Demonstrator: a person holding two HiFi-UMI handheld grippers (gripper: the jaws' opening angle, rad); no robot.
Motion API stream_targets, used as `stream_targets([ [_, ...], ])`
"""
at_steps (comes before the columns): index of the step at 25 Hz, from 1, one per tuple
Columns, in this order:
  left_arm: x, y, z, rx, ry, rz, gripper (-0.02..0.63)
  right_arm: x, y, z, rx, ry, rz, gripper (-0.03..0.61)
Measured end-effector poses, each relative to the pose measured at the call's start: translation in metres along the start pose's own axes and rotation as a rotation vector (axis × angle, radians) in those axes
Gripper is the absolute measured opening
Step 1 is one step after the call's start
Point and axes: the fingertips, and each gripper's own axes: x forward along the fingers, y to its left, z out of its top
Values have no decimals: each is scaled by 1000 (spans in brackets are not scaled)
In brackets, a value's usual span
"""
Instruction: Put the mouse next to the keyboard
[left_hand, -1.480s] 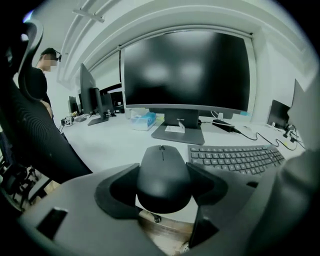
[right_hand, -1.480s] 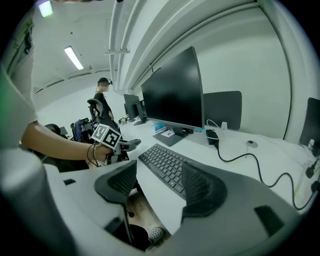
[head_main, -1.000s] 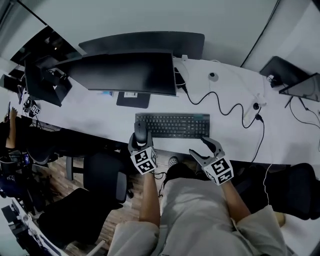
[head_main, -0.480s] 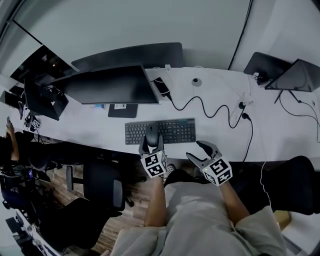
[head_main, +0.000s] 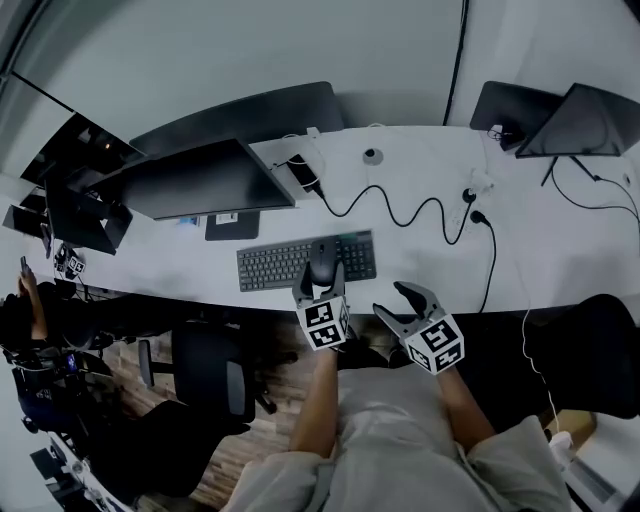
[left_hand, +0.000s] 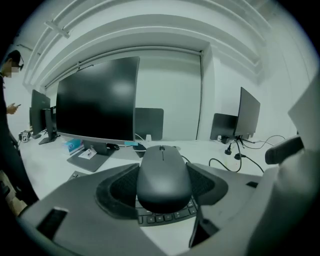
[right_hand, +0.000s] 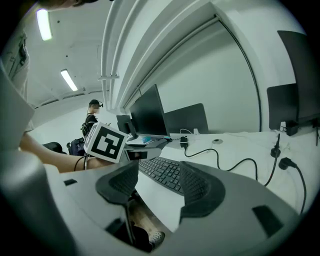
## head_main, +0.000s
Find black rear monitor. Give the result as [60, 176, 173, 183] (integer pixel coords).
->
[128, 80, 346, 159]

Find person's right forearm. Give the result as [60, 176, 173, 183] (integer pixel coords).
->
[434, 369, 496, 449]

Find large black monitor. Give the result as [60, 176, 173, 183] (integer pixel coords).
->
[87, 137, 297, 242]

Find black keyboard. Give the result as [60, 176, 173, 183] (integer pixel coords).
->
[235, 228, 379, 294]

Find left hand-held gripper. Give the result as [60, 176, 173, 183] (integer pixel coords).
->
[291, 262, 352, 353]

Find long thin white cable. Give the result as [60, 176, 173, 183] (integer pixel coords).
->
[521, 305, 562, 437]

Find grey roller blind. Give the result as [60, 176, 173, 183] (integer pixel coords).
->
[9, 0, 470, 166]

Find black monitor power cable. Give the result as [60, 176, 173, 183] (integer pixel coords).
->
[313, 183, 476, 246]

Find person's light grey shirt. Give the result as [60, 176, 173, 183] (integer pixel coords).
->
[219, 367, 574, 512]

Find brown cardboard box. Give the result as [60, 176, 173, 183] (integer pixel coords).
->
[542, 408, 599, 454]

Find white power strip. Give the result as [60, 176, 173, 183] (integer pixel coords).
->
[449, 167, 496, 229]

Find black monitor on heavy stand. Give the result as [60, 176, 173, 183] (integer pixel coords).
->
[43, 167, 135, 257]

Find thin black monitor cable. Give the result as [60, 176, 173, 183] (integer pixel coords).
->
[549, 157, 640, 231]

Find person's left forearm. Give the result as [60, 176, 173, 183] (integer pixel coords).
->
[289, 349, 342, 459]

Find black office chair grey armrests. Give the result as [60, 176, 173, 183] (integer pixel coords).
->
[137, 319, 279, 426]

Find black mouse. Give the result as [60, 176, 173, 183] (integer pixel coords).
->
[309, 235, 342, 288]

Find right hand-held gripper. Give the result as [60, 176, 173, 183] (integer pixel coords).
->
[372, 280, 466, 376]

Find idle hand-held gripper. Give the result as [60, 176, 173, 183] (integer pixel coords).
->
[53, 243, 87, 279]

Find white plastic device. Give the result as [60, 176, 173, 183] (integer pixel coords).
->
[545, 428, 575, 474]

